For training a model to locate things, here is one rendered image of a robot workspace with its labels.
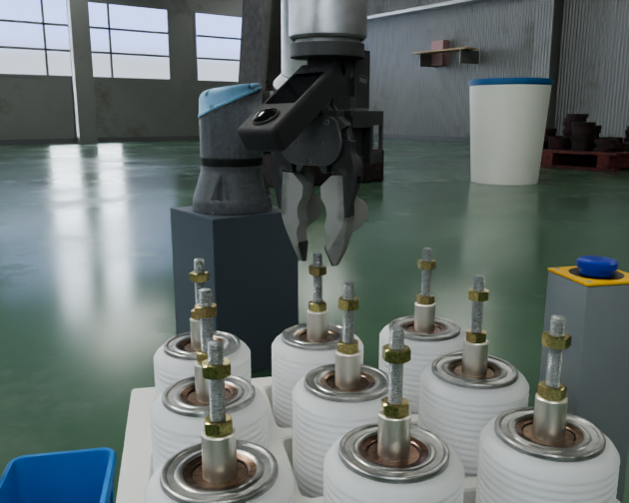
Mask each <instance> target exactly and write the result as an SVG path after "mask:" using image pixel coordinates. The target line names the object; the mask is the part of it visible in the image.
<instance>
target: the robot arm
mask: <svg viewBox="0 0 629 503"><path fill-rule="evenodd" d="M281 19H282V72H281V74H280V75H279V76H277V77H276V78H275V80H274V83H273V86H274V90H273V91H262V89H263V88H262V86H261V84H260V83H251V84H241V85H233V86H225V87H219V88H213V89H209V90H206V91H204V92H203V93H202V94H201V95H200V98H199V115H198V118H199V126H200V153H201V172H200V175H199V179H198V183H197V186H196V190H195V193H194V197H193V211H194V212H196V213H200V214H206V215H223V216H233V215H251V214H259V213H265V212H268V211H271V210H272V209H273V199H272V195H271V192H270V189H269V186H268V183H267V180H266V177H265V174H264V171H263V155H264V154H274V158H273V166H272V175H273V183H274V188H275V193H276V198H277V202H278V207H279V209H280V210H281V212H282V217H283V221H284V224H285V227H286V230H287V233H288V235H289V238H290V240H291V243H292V245H293V247H294V249H295V252H296V254H297V256H298V258H299V260H302V261H306V260H307V255H308V244H309V241H308V238H307V234H306V228H307V226H308V225H310V224H311V223H312V222H314V221H315V220H316V219H318V218H319V216H320V214H321V211H322V202H323V203H324V206H325V210H326V219H325V223H324V228H325V231H326V243H325V247H324V250H325V252H326V255H327V257H328V259H329V261H330V264H331V266H335V265H339V263H340V261H341V259H342V258H343V256H344V254H345V252H346V249H347V246H348V243H349V239H350V237H351V234H352V233H353V232H354V231H356V230H357V229H358V228H359V227H361V226H362V225H363V224H364V223H365V222H366V220H367V217H368V207H367V204H366V202H364V201H363V200H361V199H360V198H359V197H358V196H357V193H358V190H359V187H360V184H361V180H362V167H363V166H364V165H366V164H372V163H380V162H382V139H383V111H371V110H370V109H369V64H370V51H366V50H364V44H363V43H360V42H361V41H363V40H365V39H366V38H367V0H281ZM375 125H379V127H378V152H374V151H373V126H375ZM310 166H319V168H320V169H321V171H322V172H323V173H324V174H327V173H332V176H330V177H329V178H328V179H327V180H326V181H325V182H324V183H323V184H322V185H321V186H320V197H319V196H318V195H317V194H316V193H315V192H314V173H313V171H312V170H311V169H309V167H310Z"/></svg>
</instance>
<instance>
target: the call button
mask: <svg viewBox="0 0 629 503"><path fill-rule="evenodd" d="M576 266H578V267H580V272H581V273H583V274H587V275H593V276H610V275H613V270H617V269H618V261H617V260H616V259H614V258H611V257H606V256H599V255H584V256H581V257H579V258H578V259H577V261H576Z"/></svg>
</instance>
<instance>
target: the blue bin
mask: <svg viewBox="0 0 629 503"><path fill-rule="evenodd" d="M116 465H117V460H116V452H115V451H114V450H113V449H111V448H107V447H101V448H91V449H81V450H71V451H61V452H50V453H40V454H30V455H23V456H19V457H16V458H14V459H12V460H11V461H10V462H9V463H8V464H7V466H6V468H5V470H4V472H3V474H2V476H1V478H0V503H114V476H115V470H116Z"/></svg>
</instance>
